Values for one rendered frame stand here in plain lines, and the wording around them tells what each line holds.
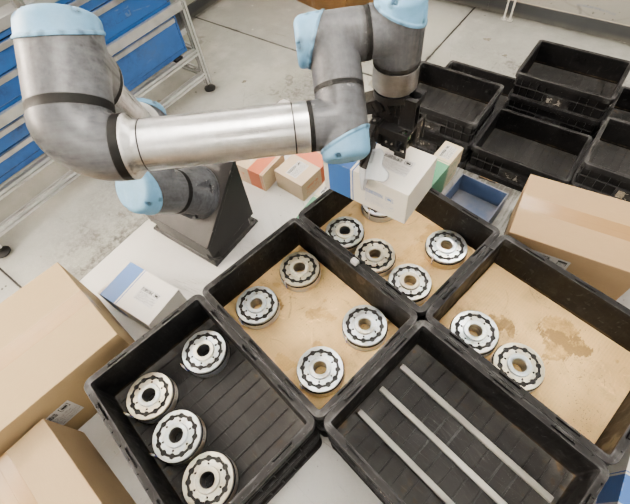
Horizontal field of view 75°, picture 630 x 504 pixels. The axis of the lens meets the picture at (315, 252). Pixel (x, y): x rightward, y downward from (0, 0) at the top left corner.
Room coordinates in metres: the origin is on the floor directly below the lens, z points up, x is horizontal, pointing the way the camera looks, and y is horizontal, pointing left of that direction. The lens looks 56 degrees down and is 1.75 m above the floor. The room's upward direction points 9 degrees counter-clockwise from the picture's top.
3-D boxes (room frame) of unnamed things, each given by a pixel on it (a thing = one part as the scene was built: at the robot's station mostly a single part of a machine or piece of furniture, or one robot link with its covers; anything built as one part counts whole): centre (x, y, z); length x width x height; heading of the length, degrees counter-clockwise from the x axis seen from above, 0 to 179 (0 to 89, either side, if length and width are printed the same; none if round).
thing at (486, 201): (0.74, -0.47, 0.74); 0.20 x 0.15 x 0.07; 133
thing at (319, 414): (0.42, 0.04, 0.92); 0.40 x 0.30 x 0.02; 36
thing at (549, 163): (1.22, -0.97, 0.31); 0.40 x 0.30 x 0.34; 47
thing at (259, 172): (1.08, 0.15, 0.74); 0.16 x 0.12 x 0.07; 49
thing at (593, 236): (0.56, -0.68, 0.78); 0.30 x 0.22 x 0.16; 54
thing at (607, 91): (1.51, -1.24, 0.37); 0.40 x 0.30 x 0.45; 47
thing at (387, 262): (0.56, -0.15, 0.86); 0.10 x 0.10 x 0.01
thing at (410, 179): (0.61, -0.16, 1.09); 0.20 x 0.12 x 0.09; 47
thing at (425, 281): (0.47, -0.21, 0.86); 0.10 x 0.10 x 0.01
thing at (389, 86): (0.60, -0.18, 1.33); 0.08 x 0.08 x 0.05
